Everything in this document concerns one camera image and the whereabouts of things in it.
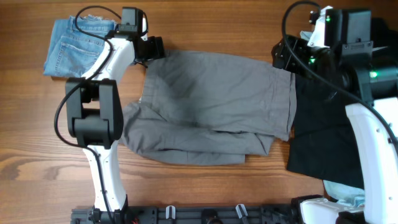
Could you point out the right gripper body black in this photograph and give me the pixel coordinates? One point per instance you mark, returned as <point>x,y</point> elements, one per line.
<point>311,56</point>

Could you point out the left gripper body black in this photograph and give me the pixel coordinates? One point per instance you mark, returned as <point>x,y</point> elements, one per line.
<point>152,48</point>

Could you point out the grey cotton shorts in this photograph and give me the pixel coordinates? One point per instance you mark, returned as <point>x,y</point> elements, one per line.
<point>206,109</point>

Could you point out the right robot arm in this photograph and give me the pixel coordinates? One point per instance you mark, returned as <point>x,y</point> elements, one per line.
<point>346,117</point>

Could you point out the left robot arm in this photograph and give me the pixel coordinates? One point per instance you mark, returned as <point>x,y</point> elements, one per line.
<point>95,117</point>

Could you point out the folded blue denim jeans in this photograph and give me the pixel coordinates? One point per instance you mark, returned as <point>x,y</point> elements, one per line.
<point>75,46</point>

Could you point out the black garment at corner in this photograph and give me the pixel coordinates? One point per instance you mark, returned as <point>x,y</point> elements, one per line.
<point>384,39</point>

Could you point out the black garment under pile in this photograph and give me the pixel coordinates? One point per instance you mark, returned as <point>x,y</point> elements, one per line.
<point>323,133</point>

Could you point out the light blue garment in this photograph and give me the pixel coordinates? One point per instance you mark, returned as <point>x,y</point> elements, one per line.
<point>345,193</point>

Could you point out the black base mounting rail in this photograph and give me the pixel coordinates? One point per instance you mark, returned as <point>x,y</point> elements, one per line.
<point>266,214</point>

